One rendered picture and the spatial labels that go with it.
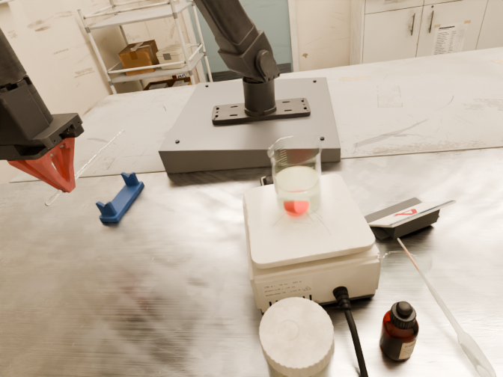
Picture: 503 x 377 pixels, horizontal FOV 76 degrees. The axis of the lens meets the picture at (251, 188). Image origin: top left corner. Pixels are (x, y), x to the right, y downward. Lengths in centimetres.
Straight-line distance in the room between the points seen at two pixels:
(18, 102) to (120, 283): 24
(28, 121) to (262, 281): 31
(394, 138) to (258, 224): 38
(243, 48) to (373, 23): 222
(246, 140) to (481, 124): 43
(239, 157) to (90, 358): 37
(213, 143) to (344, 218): 33
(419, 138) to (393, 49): 221
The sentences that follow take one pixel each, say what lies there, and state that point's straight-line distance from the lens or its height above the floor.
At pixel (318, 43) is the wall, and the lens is 333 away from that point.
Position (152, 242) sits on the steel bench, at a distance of 50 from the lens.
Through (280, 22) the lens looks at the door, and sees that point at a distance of 327.
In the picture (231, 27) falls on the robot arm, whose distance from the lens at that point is 57.
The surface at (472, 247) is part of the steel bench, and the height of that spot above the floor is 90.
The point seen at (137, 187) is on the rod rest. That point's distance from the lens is 61.
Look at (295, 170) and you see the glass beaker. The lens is 30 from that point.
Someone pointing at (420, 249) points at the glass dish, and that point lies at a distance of 42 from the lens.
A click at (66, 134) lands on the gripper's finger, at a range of 47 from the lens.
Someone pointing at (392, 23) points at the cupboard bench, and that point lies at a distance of 279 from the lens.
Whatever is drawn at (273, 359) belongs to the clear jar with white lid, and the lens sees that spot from 27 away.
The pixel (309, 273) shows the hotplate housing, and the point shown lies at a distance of 32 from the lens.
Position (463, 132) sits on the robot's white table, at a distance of 69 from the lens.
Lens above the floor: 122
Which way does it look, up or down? 37 degrees down
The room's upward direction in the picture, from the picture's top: 11 degrees counter-clockwise
